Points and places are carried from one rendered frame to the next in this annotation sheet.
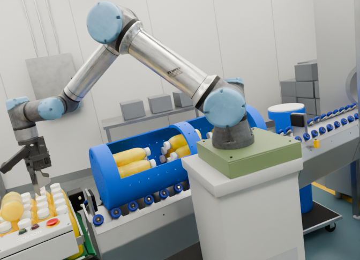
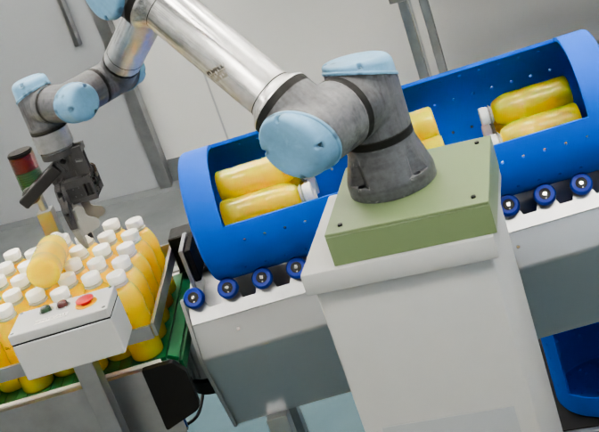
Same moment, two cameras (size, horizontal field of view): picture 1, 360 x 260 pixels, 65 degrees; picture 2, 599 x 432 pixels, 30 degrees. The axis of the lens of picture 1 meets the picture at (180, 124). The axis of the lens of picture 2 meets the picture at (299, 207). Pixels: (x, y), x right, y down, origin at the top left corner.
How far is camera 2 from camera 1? 1.23 m
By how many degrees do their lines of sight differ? 33
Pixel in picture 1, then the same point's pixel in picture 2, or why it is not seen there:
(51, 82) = not seen: outside the picture
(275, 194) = (441, 299)
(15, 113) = (27, 110)
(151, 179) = (290, 230)
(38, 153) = (76, 175)
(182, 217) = not seen: hidden behind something
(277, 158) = (434, 232)
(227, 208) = (338, 315)
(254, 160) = (381, 233)
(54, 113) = (77, 114)
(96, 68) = not seen: hidden behind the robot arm
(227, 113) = (295, 157)
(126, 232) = (249, 327)
